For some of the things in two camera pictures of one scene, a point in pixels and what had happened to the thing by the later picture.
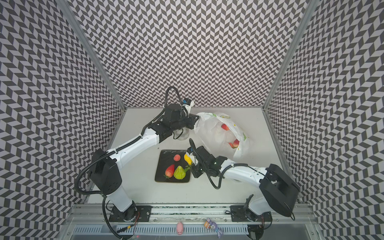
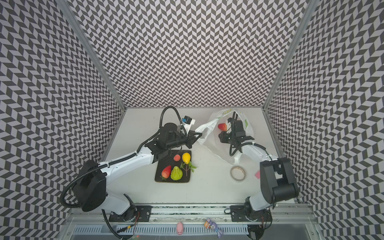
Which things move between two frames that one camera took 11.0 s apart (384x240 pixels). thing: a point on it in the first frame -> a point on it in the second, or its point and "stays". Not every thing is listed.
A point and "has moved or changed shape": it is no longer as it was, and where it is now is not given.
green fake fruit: [179, 173] has moved or changed shape
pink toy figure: [179, 228] stays
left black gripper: [193, 120] -> [192, 139]
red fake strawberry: [169, 171] has moved or changed shape
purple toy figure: [209, 224] stays
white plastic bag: [221, 134] has moved or changed shape
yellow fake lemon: [187, 159] stays
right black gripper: [196, 162] -> [233, 129]
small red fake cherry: [177, 157] stays
